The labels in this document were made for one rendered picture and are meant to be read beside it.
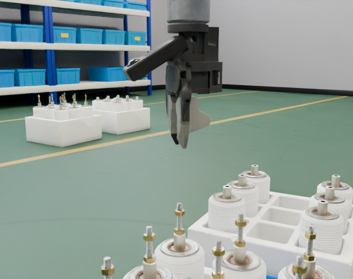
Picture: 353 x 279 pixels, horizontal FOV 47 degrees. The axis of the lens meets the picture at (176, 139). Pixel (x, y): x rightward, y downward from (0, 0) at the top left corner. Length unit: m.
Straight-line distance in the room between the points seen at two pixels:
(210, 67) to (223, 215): 0.46
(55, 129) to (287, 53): 5.33
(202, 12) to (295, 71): 6.78
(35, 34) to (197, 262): 4.91
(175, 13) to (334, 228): 0.59
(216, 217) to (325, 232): 0.26
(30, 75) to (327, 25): 4.66
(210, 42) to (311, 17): 6.69
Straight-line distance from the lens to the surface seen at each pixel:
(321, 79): 7.28
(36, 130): 3.10
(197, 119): 0.71
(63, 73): 5.67
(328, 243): 1.00
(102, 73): 6.20
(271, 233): 1.13
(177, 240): 0.79
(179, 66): 0.69
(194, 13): 0.69
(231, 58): 8.12
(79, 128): 2.99
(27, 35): 5.45
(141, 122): 3.47
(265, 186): 1.26
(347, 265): 0.98
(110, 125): 3.33
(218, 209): 1.04
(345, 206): 1.11
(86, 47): 5.85
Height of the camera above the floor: 0.61
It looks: 11 degrees down
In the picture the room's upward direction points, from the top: straight up
